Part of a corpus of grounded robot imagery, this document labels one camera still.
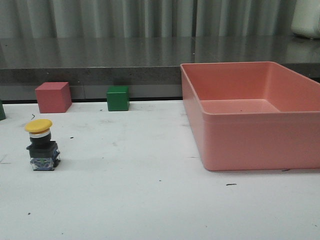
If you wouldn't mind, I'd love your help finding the yellow push button switch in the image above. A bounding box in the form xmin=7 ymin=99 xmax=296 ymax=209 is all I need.
xmin=24 ymin=119 xmax=61 ymax=171

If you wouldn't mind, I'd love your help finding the green cube right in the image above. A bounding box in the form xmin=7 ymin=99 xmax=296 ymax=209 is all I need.
xmin=106 ymin=86 xmax=130 ymax=112

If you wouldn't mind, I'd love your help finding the green cube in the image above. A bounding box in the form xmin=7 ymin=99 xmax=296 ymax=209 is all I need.
xmin=106 ymin=86 xmax=130 ymax=112
xmin=0 ymin=100 xmax=6 ymax=121

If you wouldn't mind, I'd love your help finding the grey stone counter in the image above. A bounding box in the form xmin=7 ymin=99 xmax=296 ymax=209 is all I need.
xmin=0 ymin=35 xmax=320 ymax=102

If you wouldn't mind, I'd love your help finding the pink plastic bin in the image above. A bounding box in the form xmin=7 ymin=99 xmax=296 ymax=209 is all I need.
xmin=180 ymin=61 xmax=320 ymax=171

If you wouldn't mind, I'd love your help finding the pink cube back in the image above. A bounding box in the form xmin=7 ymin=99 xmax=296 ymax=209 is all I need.
xmin=35 ymin=82 xmax=72 ymax=114

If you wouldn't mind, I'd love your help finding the green cube left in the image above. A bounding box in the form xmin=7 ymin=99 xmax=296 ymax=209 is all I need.
xmin=0 ymin=100 xmax=6 ymax=121

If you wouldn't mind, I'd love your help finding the grey curtain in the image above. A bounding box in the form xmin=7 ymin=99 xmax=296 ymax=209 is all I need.
xmin=0 ymin=0 xmax=296 ymax=39

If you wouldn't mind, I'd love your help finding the white appliance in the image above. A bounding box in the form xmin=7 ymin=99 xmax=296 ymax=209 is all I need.
xmin=291 ymin=0 xmax=320 ymax=39

